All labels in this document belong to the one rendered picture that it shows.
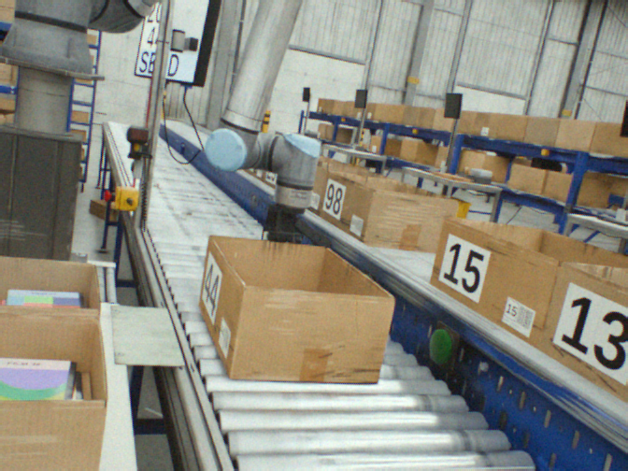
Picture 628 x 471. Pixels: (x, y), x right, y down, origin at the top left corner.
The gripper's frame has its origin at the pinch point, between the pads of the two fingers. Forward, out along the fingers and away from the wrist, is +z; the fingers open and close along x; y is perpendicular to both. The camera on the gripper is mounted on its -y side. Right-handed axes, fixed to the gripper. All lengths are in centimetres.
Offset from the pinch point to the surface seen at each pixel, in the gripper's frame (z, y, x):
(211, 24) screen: -65, 15, -76
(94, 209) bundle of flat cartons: 75, 35, -456
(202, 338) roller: 5.7, 23.9, 23.8
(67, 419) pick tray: -3, 49, 71
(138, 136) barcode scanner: -26, 34, -64
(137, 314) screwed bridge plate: 5.0, 35.9, 13.4
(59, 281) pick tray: 0, 52, 12
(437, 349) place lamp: -0.4, -21.1, 38.8
